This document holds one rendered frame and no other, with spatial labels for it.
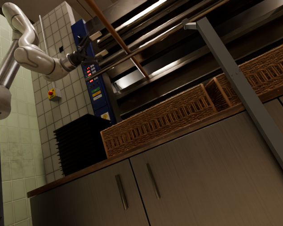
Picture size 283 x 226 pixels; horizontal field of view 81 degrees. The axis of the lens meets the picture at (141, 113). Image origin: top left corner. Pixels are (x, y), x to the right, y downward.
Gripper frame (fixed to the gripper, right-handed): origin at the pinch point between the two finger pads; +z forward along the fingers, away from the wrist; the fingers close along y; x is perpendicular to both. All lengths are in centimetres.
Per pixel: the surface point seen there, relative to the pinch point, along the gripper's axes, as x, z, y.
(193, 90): -3, 32, 47
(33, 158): -45, -113, 29
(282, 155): 7, 45, 81
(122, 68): -53, -8, -17
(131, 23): -49, 15, -52
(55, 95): -47, -80, -22
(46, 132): -54, -104, 6
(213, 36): 7, 47, 34
